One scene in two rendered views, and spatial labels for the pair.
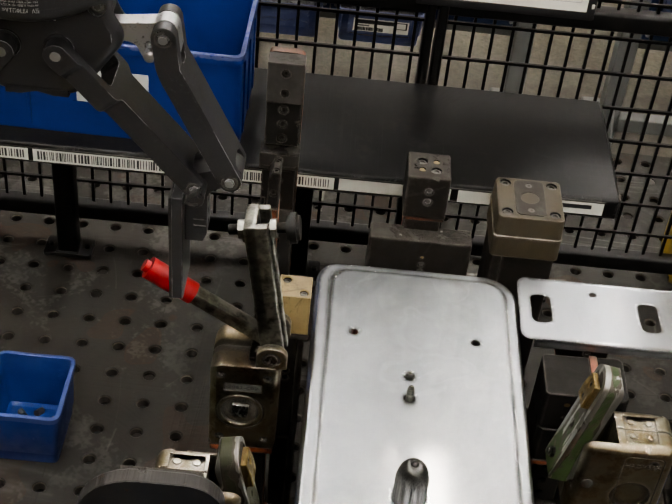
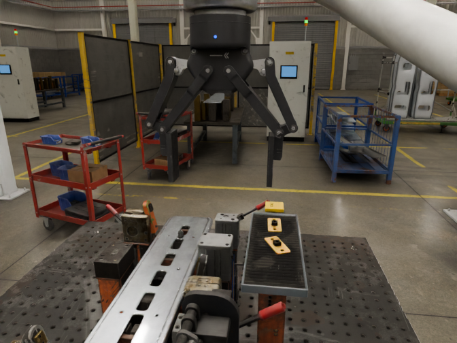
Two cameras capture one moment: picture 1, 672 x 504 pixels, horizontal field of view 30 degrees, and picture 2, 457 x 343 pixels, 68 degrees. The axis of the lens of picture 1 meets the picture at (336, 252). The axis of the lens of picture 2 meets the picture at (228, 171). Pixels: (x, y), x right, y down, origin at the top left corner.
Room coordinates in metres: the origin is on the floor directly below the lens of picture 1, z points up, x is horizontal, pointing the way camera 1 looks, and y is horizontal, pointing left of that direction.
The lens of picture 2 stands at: (0.96, 0.23, 1.61)
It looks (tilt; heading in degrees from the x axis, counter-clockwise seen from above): 18 degrees down; 188
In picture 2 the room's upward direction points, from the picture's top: straight up
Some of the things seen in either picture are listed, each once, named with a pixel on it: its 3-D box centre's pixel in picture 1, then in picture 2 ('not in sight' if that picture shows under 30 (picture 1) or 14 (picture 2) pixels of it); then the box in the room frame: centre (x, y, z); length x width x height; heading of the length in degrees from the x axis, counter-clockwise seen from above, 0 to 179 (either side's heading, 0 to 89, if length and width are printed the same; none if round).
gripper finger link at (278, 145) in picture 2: not in sight; (285, 140); (0.51, 0.24, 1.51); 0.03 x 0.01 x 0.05; 91
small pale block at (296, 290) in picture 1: (285, 407); not in sight; (0.95, 0.04, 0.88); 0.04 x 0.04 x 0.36; 1
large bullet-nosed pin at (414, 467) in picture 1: (411, 485); not in sight; (0.75, -0.09, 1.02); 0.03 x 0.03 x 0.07
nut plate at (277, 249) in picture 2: not in sight; (277, 243); (0.18, 0.24, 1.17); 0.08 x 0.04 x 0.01; 26
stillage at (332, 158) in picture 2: not in sight; (353, 140); (-4.32, 1.37, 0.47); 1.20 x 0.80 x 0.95; 3
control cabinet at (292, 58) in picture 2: not in sight; (288, 81); (-6.48, 0.38, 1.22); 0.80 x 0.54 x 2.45; 91
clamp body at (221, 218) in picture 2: not in sight; (227, 258); (-0.18, 0.06, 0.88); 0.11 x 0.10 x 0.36; 91
